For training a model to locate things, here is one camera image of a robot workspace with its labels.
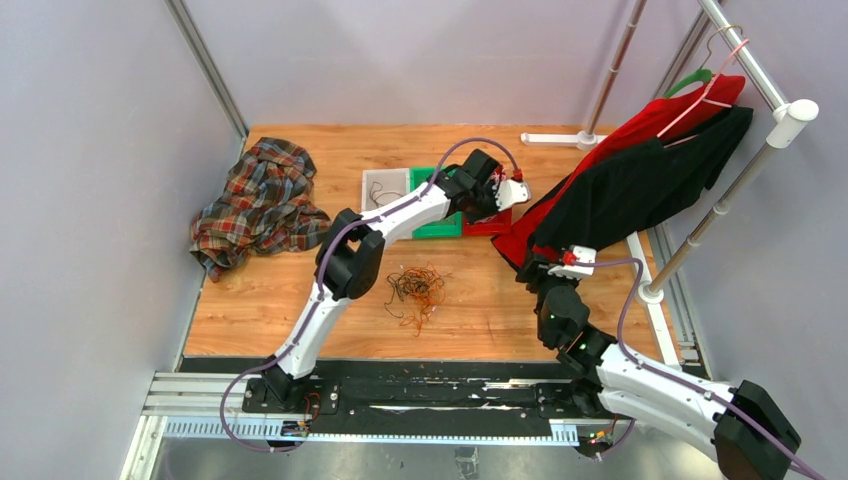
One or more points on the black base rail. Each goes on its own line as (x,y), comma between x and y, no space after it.
(420,398)

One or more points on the red garment on hanger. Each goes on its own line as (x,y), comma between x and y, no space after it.
(512,245)

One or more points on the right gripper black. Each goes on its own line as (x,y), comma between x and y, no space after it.
(535,267)

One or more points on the white bin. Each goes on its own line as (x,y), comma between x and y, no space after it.
(380,187)

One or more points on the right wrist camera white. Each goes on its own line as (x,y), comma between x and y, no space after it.
(577,263)

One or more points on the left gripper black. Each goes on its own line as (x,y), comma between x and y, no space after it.
(490,189)

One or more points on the black garment on hanger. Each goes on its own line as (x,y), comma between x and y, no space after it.
(642,186)

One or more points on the plaid cloth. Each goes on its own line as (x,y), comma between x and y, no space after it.
(265,208)

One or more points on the green hanger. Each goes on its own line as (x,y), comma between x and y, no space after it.
(700,75)

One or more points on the pink hanger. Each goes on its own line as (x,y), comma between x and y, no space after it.
(703,97)

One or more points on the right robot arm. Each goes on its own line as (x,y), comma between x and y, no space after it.
(740,427)

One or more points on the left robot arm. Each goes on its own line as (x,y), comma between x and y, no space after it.
(349,260)

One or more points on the red bin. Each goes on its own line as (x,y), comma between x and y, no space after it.
(495,224)

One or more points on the green bin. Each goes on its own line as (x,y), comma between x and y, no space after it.
(449,227)

